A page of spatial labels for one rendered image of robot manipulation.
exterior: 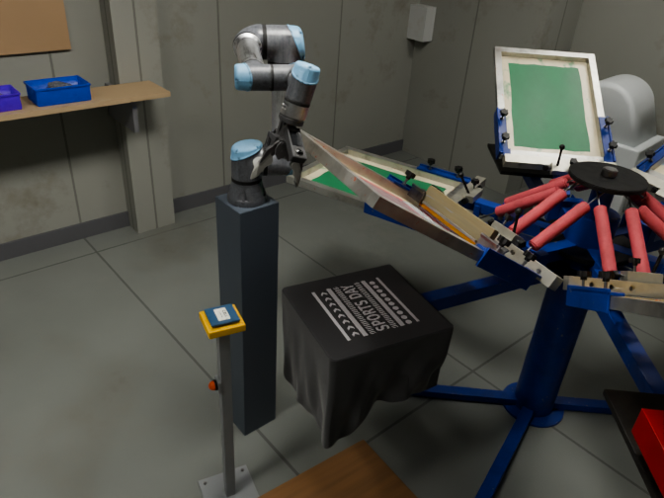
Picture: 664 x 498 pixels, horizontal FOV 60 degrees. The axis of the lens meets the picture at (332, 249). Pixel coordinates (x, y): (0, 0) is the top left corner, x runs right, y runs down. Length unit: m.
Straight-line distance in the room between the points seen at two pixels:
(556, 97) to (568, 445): 1.88
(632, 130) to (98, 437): 3.97
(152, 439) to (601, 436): 2.21
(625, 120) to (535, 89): 1.30
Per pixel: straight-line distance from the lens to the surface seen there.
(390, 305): 2.15
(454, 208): 2.15
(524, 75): 3.65
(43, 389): 3.36
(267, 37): 2.08
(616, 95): 4.75
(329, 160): 1.75
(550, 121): 3.47
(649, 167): 3.34
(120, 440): 3.00
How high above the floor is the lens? 2.20
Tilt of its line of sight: 31 degrees down
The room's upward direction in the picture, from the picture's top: 4 degrees clockwise
